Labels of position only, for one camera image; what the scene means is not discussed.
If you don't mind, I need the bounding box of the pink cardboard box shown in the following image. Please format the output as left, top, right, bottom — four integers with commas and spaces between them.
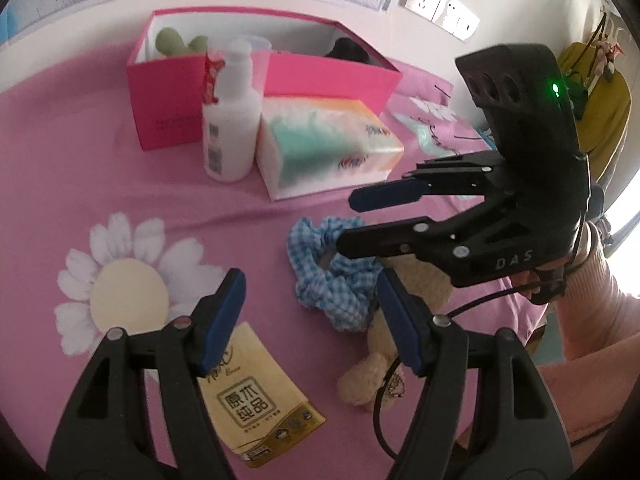
125, 8, 404, 152

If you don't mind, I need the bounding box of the large green orange tissue pack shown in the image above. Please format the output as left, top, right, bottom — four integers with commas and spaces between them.
255, 95, 405, 203

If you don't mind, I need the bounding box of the yellow garment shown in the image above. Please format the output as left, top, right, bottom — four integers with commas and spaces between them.
557, 41, 632, 154

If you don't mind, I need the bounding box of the pink floral bed sheet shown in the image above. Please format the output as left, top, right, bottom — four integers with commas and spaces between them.
0, 35, 552, 480

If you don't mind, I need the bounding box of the black cloth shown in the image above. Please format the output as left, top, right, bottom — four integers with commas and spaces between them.
323, 37, 382, 67

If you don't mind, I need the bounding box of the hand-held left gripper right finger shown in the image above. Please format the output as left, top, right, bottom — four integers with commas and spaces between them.
376, 267, 574, 480

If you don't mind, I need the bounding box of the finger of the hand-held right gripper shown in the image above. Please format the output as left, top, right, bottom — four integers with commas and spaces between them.
336, 216, 469, 262
348, 150, 507, 213

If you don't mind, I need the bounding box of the yellow tissue pack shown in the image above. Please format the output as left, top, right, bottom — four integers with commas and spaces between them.
197, 322, 327, 470

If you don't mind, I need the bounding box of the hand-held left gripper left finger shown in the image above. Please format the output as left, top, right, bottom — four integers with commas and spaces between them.
47, 267, 247, 480

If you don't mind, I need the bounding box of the green frog plush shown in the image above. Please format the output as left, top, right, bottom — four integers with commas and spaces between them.
155, 27, 211, 57

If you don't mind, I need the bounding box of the person's right hand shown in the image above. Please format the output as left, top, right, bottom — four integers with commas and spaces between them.
515, 266, 547, 302

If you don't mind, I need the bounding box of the pink floral pillow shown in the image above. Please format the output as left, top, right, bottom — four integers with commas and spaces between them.
387, 59, 457, 111

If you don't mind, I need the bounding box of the black cable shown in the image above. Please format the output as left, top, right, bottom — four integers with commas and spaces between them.
372, 280, 567, 462

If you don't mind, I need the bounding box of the beige teddy bear plush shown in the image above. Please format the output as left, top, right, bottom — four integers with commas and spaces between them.
335, 254, 454, 414

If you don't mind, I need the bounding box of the white lotion bottle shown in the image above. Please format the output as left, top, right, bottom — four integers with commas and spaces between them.
201, 39, 264, 184

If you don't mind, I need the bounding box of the blue gingham scrunchie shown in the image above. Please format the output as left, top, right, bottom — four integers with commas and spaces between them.
285, 215, 384, 334

